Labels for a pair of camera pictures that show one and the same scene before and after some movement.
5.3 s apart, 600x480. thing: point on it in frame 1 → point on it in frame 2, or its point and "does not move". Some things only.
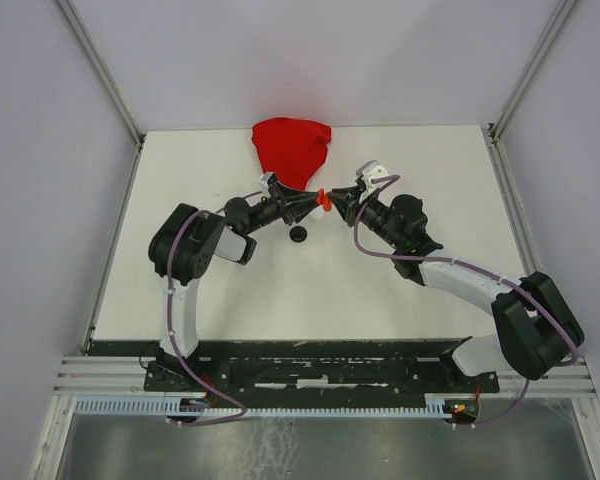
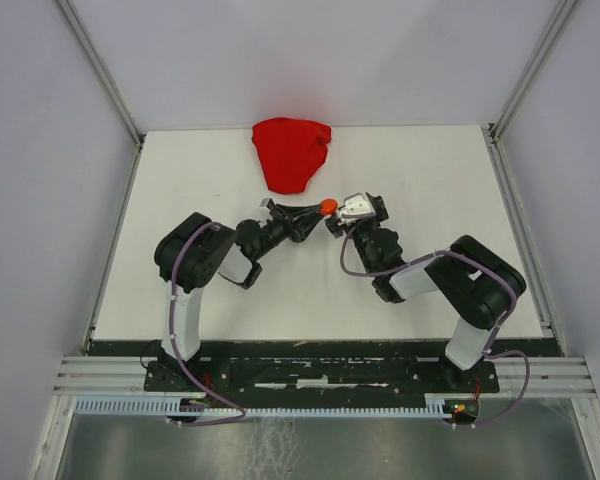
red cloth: (291, 148) does not move
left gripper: (290, 197) → (296, 227)
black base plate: (316, 370) does not move
